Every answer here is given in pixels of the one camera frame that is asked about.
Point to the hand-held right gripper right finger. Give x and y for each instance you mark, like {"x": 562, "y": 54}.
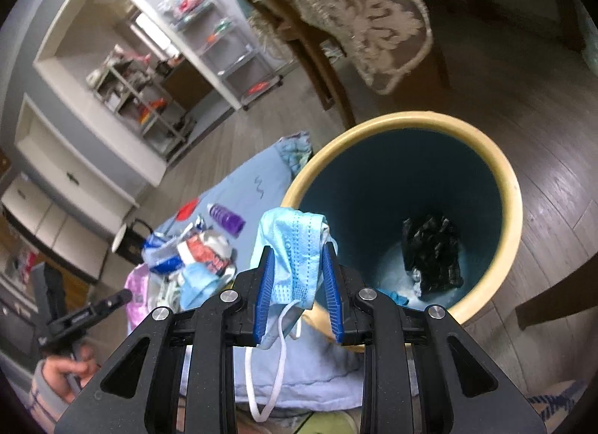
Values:
{"x": 330, "y": 296}

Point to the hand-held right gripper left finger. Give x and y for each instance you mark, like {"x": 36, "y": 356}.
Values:
{"x": 264, "y": 296}

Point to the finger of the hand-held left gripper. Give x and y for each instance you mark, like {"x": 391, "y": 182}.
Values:
{"x": 103, "y": 305}

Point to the blue face mask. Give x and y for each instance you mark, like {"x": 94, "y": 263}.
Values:
{"x": 198, "y": 285}
{"x": 289, "y": 247}

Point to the blue foil packet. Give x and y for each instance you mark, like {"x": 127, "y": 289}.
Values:
{"x": 156, "y": 252}

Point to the yellow-rimmed teal trash bin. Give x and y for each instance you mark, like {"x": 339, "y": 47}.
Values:
{"x": 373, "y": 172}

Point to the person's left hand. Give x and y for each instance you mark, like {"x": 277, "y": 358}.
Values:
{"x": 63, "y": 371}

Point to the pink plastic bag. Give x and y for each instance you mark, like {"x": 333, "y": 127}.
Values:
{"x": 138, "y": 289}

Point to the black mug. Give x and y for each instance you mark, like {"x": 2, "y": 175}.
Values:
{"x": 133, "y": 240}

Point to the red white crumpled wrapper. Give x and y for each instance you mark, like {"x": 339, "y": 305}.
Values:
{"x": 205, "y": 252}

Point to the white drawer cabinet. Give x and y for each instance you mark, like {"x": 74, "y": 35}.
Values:
{"x": 56, "y": 224}

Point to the purple spray bottle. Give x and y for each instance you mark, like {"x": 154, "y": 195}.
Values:
{"x": 229, "y": 220}

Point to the black crumpled plastic bag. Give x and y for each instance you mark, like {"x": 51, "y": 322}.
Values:
{"x": 432, "y": 252}

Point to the blue printed cloth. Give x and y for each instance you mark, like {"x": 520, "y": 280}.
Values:
{"x": 243, "y": 182}

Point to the steel shelving rack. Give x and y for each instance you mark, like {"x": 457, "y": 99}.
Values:
{"x": 140, "y": 102}

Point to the wooden furniture leg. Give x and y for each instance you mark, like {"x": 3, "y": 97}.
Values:
{"x": 556, "y": 303}

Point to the wooden chair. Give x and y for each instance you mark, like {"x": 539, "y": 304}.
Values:
{"x": 317, "y": 70}

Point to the white shelving rack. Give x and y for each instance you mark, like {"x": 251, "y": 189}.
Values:
{"x": 243, "y": 51}

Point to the striped cloth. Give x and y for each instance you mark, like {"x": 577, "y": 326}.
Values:
{"x": 558, "y": 408}

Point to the large lace cushion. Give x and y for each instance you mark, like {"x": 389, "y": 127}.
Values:
{"x": 369, "y": 18}

